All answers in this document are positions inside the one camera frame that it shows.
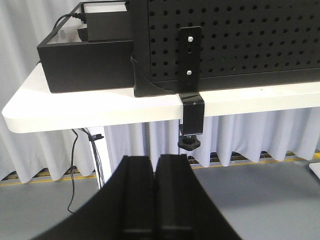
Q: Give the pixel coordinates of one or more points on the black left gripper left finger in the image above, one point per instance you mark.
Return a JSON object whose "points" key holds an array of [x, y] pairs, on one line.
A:
{"points": [[123, 209]]}

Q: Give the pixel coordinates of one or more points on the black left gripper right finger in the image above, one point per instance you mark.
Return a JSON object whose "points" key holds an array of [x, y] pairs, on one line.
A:
{"points": [[184, 211]]}

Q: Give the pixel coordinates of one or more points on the grey curtain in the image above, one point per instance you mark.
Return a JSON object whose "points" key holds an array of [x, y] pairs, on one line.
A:
{"points": [[259, 79]]}

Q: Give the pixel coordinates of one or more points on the white standing desk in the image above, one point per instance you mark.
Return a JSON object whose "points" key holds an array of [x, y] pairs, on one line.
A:
{"points": [[35, 124]]}

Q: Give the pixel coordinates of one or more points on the black side tray box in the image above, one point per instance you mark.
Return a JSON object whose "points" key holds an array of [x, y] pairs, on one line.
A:
{"points": [[72, 64]]}

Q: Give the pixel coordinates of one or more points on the black left desk clamp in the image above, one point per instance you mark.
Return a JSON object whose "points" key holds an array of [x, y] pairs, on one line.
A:
{"points": [[193, 105]]}

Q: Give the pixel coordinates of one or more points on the black perforated pegboard panel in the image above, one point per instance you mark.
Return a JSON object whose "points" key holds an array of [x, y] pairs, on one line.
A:
{"points": [[244, 43]]}

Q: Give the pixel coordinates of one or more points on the black power adapter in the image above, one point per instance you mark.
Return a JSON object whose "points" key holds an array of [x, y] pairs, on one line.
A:
{"points": [[107, 20]]}

